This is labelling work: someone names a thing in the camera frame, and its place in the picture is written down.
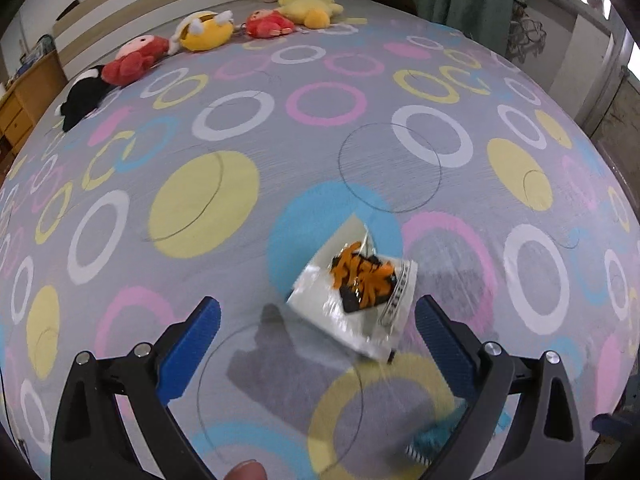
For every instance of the black and white plush toy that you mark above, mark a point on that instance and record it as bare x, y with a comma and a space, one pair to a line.
82, 95

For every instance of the circle printed bed sheet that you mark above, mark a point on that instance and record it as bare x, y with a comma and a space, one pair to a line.
310, 160

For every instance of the person's left hand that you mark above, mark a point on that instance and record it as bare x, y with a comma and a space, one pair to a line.
246, 472

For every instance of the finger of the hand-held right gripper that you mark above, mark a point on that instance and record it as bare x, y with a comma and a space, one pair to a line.
612, 426

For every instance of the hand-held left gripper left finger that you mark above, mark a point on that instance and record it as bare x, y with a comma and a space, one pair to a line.
187, 347

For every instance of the yellow bee plush toy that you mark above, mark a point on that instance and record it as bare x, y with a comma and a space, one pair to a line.
202, 30

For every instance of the large red plush toy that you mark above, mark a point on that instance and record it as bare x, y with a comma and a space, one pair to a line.
132, 60

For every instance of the striped wooden headboard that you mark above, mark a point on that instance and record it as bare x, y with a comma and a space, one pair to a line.
140, 10

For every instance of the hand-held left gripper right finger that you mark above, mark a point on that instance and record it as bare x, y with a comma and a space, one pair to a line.
445, 347

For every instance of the wooden nightstand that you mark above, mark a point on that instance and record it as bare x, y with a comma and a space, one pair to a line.
25, 100

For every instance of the window frame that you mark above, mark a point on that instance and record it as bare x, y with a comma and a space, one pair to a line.
590, 35

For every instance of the small red plush toy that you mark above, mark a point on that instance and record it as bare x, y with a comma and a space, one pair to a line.
267, 24

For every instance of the yellow duck plush toy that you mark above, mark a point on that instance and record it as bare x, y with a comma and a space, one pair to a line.
310, 7

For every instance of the teal packet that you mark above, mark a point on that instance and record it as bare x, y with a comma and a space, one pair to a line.
435, 437

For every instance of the white and orange snack packet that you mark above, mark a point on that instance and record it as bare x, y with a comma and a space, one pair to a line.
357, 285

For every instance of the green curtain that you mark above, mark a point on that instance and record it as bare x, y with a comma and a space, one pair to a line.
465, 0

